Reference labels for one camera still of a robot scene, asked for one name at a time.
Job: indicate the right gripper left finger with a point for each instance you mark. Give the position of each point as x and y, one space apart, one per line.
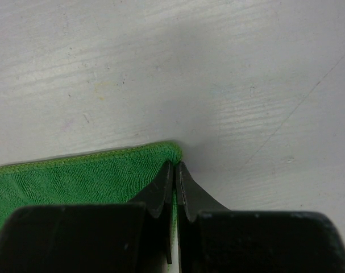
157 195

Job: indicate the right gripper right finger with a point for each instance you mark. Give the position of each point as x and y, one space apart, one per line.
191 197

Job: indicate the green towel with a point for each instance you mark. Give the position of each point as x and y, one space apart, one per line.
74 214

